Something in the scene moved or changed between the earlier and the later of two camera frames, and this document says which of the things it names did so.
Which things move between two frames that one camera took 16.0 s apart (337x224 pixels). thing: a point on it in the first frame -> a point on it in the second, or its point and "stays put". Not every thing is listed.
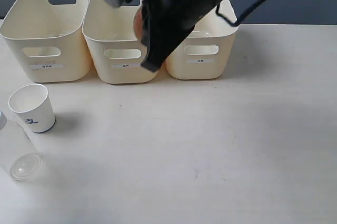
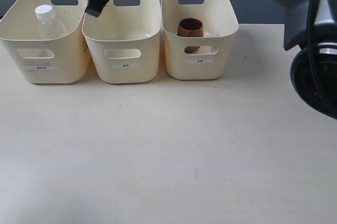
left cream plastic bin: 44,29 stays put
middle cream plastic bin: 116,51 stays put
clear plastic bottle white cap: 18,153 -> 49,27
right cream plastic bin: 206,51 stays put
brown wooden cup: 138,23 -> 190,27
